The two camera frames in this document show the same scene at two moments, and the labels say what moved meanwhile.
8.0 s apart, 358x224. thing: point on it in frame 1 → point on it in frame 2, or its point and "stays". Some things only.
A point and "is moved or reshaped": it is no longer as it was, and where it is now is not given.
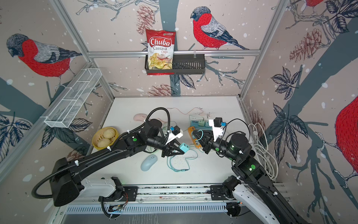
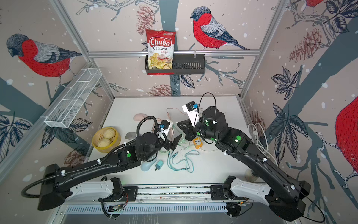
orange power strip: [196, 143] stays
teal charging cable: [187, 161] is moved or reshaped
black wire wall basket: [191, 64] stays
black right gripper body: [211, 145] → [192, 133]
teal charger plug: [184, 147] is moved or reshaped
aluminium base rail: [194, 199] stays
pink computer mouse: [140, 117] stays
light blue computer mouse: [147, 163] stays
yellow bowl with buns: [104, 137] stays
